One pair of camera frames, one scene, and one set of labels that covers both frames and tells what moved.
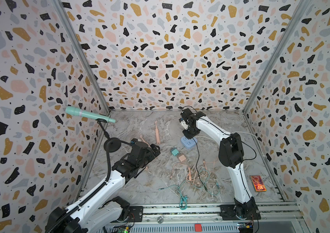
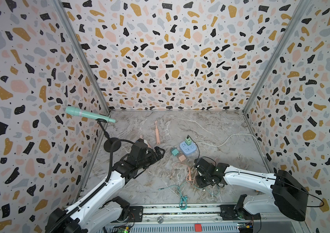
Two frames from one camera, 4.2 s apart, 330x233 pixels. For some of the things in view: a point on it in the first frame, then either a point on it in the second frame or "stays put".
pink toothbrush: [157, 134] stays put
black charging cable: [230, 133] to [187, 137]
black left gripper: [152, 153] stays put
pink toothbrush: [145, 141] stays put
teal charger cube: [175, 152] stays put
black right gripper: [185, 132] to [198, 178]
